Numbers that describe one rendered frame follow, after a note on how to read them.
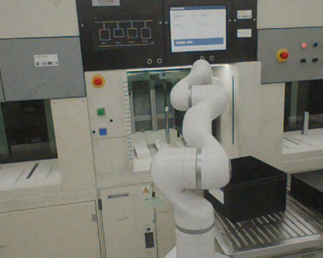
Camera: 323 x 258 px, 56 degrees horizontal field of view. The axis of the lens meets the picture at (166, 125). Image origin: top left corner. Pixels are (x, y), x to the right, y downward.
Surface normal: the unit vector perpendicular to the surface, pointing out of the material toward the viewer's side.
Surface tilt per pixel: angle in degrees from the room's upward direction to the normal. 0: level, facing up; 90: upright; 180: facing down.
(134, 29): 90
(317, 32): 90
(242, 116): 90
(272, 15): 90
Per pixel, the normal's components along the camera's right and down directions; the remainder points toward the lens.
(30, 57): 0.18, 0.21
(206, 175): -0.17, 0.14
